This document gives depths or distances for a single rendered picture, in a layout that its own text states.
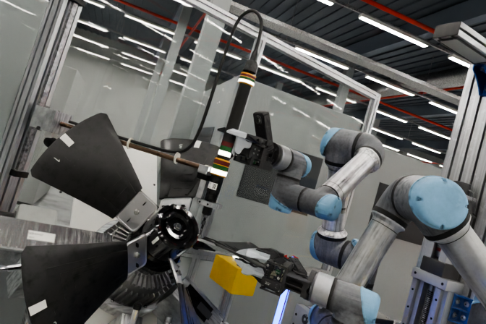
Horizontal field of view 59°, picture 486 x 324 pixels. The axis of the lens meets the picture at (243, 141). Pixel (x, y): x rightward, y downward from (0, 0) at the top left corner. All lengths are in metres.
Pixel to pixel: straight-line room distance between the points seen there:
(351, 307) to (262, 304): 1.29
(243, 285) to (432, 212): 0.76
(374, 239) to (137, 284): 0.61
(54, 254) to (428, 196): 0.79
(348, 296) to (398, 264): 4.29
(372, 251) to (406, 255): 4.20
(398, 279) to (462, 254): 4.26
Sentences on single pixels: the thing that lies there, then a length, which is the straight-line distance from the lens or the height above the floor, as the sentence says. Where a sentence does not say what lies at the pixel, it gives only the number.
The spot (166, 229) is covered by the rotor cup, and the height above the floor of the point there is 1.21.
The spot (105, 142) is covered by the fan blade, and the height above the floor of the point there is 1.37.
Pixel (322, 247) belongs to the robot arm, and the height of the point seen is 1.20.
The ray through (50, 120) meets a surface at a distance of 1.45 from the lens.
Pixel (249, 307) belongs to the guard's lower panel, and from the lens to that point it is 2.27.
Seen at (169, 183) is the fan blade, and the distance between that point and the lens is 1.22.
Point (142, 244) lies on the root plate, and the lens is 1.05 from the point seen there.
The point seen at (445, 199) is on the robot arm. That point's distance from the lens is 1.06.
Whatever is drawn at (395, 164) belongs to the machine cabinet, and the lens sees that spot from 5.10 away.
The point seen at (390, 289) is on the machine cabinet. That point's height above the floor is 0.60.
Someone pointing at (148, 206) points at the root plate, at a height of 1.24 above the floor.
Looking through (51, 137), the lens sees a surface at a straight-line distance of 1.47.
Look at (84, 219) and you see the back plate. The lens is 1.30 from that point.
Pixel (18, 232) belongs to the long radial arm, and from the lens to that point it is 1.10.
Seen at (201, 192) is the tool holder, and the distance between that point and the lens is 1.14.
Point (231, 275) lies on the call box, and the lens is 1.55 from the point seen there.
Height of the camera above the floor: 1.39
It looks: 4 degrees up
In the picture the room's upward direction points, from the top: 17 degrees clockwise
